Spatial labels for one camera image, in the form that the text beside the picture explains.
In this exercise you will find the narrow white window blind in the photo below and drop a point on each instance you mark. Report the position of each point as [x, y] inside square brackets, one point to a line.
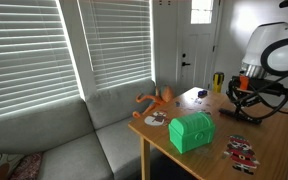
[117, 41]

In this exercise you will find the black remote control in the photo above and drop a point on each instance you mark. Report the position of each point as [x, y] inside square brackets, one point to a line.
[229, 113]

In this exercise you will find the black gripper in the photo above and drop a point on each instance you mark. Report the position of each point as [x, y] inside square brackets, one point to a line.
[257, 87]

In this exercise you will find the orange tape on gripper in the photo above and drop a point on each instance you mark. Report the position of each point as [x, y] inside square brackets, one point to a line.
[244, 82]

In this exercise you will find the white snowman cutout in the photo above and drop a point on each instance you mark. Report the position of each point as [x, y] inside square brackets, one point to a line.
[156, 118]

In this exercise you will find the wide white window blind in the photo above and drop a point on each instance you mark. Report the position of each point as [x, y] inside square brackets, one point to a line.
[24, 56]

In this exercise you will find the white entry door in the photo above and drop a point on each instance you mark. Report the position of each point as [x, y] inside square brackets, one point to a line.
[197, 50]

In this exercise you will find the pink red patterned pillow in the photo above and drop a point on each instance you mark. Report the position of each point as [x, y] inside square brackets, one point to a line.
[27, 167]

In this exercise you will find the blue toy car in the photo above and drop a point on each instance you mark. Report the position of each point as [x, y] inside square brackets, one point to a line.
[202, 93]

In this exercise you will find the yellow black stanchion post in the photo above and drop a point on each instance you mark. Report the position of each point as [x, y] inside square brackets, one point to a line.
[218, 81]

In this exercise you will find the red Santa pirate cutout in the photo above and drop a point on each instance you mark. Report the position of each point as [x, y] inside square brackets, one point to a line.
[241, 154]

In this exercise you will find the green plastic treasure chest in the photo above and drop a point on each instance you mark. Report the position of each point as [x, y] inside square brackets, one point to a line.
[191, 132]

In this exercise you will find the small picture sticker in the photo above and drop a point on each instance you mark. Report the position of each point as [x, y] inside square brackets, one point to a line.
[197, 100]
[206, 112]

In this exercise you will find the gray fabric sofa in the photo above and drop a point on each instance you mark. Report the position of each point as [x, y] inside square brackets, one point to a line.
[67, 140]

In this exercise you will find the dark small sticker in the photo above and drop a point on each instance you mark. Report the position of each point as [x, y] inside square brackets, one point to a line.
[177, 104]

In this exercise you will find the black door deadbolt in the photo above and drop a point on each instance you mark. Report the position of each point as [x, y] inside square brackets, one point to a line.
[183, 55]

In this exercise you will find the orange octopus toy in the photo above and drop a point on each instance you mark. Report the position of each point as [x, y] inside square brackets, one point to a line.
[157, 98]

